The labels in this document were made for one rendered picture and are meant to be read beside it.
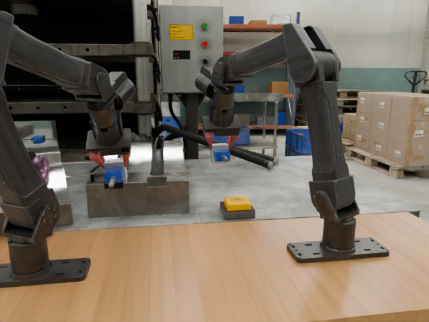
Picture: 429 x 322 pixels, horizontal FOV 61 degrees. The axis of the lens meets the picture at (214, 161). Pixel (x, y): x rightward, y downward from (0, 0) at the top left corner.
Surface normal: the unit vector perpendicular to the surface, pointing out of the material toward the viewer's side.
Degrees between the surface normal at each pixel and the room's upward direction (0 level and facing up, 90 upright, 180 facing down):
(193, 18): 90
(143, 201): 90
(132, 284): 0
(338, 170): 76
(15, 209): 109
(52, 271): 0
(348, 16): 90
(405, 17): 90
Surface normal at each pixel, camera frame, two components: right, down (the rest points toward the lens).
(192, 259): 0.00, -0.97
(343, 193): 0.61, -0.06
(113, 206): 0.14, 0.23
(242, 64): -0.63, 0.18
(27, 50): 0.95, 0.16
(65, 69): 0.87, 0.14
